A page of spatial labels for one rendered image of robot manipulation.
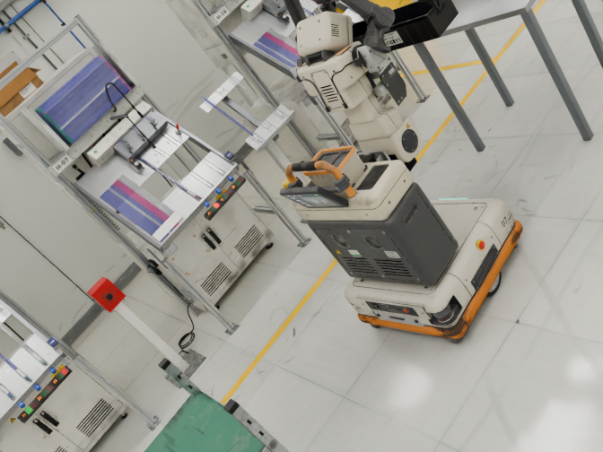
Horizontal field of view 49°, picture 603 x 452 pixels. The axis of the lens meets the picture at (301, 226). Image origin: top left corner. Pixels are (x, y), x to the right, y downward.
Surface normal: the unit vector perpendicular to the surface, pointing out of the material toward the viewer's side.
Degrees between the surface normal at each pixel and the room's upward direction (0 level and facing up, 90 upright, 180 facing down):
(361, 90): 90
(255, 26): 44
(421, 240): 90
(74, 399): 90
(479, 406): 0
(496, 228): 90
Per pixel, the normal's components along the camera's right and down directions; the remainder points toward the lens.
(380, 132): -0.63, 0.62
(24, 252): 0.55, 0.07
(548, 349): -0.57, -0.69
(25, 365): 0.02, -0.42
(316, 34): -0.79, 0.07
